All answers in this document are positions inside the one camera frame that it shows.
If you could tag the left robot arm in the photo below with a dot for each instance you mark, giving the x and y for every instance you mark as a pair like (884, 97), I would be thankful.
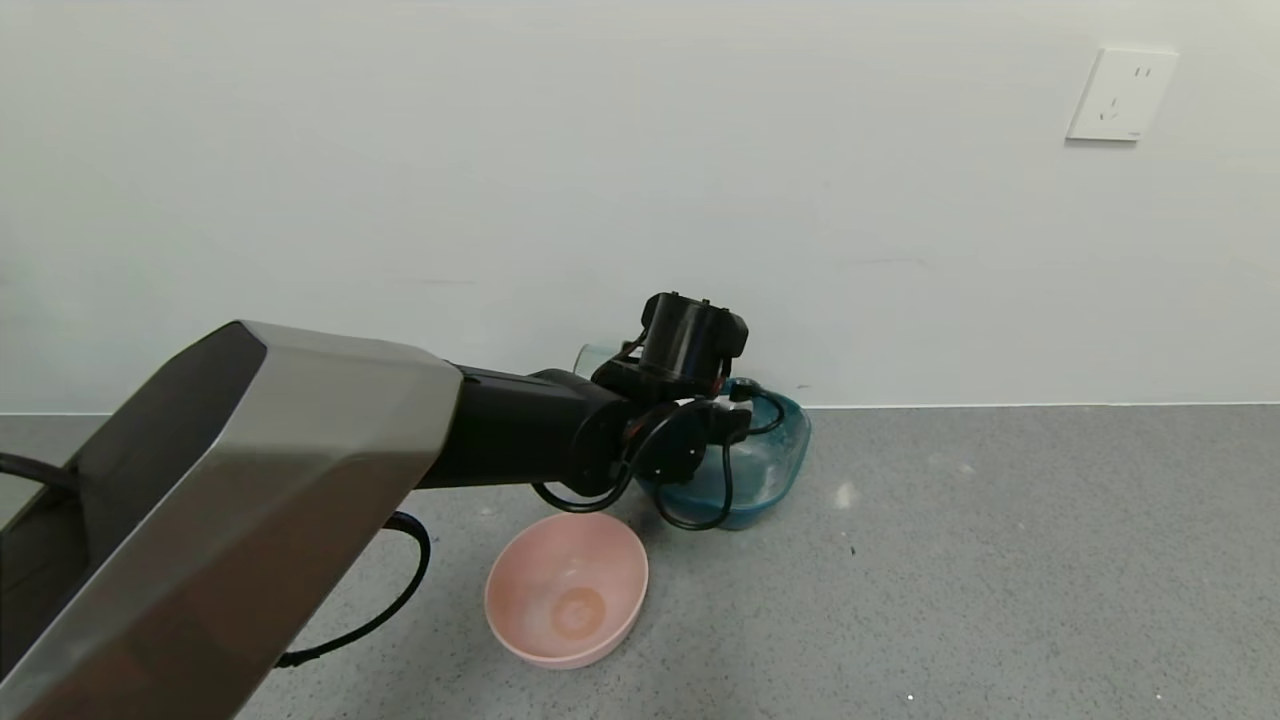
(280, 470)

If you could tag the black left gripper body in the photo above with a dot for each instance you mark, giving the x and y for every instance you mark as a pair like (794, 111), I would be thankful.
(690, 340)

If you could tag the white wall power outlet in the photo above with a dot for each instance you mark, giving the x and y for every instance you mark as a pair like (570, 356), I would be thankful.
(1120, 97)

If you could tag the pink round bowl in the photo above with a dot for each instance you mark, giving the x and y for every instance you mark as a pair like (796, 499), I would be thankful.
(565, 590)

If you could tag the translucent ribbed plastic cup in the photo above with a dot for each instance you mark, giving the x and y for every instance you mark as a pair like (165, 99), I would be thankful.
(600, 358)

